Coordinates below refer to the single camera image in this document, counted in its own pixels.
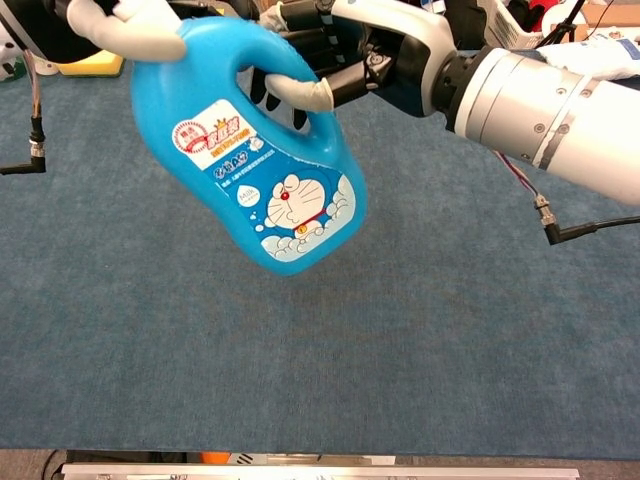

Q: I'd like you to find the blue detergent bottle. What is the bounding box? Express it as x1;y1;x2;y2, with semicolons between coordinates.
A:
130;17;369;277

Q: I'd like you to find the cardboard box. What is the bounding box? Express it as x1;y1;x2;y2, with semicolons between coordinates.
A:
582;3;640;29

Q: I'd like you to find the right wrist cable with plug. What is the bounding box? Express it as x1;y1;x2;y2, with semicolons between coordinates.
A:
492;149;640;246

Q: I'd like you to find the black tripod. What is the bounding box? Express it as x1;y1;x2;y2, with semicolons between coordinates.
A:
537;0;589;50

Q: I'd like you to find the white pillow bag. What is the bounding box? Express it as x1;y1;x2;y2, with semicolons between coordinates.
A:
537;27;640;91

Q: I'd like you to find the aluminium rail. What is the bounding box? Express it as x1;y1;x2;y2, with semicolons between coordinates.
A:
59;462;581;480

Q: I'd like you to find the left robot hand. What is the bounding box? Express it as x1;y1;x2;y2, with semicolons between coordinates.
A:
19;0;187;64

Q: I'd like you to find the blue table cloth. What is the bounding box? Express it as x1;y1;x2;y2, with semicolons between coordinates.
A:
0;49;640;456

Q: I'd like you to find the yellow sponge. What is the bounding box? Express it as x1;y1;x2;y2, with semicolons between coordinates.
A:
58;49;125;79

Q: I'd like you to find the black floor cable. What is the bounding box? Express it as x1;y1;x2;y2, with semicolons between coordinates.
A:
42;449;66;480

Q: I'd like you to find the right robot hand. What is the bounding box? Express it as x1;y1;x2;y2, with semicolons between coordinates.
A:
249;0;459;134

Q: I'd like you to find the left wrist cable with plug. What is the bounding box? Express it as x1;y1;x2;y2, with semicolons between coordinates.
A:
0;49;49;176

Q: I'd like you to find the wrist cable with plug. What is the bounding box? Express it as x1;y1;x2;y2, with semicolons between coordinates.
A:
0;49;49;176
492;149;640;246

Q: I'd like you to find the white plastic basket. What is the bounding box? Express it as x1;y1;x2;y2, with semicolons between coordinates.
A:
487;0;551;50

